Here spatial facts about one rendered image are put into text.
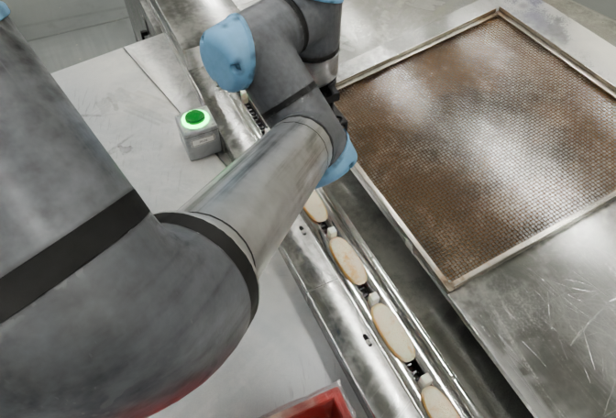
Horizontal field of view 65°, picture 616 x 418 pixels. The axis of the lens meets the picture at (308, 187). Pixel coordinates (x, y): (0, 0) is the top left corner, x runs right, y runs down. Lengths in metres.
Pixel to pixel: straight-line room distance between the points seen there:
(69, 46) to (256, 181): 2.79
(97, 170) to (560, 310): 0.69
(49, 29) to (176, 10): 2.05
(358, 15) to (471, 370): 1.01
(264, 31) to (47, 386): 0.43
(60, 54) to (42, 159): 2.86
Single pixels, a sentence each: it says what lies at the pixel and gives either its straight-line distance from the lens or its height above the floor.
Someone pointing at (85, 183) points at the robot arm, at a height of 1.40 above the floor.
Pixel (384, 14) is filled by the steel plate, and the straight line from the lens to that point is 1.49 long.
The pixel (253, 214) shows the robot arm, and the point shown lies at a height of 1.29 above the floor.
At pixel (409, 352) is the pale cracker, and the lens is 0.76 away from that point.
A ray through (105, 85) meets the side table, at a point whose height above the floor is 0.82.
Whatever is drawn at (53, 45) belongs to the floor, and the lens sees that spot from 3.17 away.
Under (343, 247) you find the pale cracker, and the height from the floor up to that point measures 0.86.
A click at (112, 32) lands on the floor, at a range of 3.15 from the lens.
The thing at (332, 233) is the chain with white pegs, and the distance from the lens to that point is 0.84.
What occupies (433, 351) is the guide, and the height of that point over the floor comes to 0.86.
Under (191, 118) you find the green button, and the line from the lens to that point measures 1.00.
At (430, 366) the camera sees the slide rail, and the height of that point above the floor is 0.85.
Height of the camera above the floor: 1.55
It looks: 50 degrees down
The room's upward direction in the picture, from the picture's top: straight up
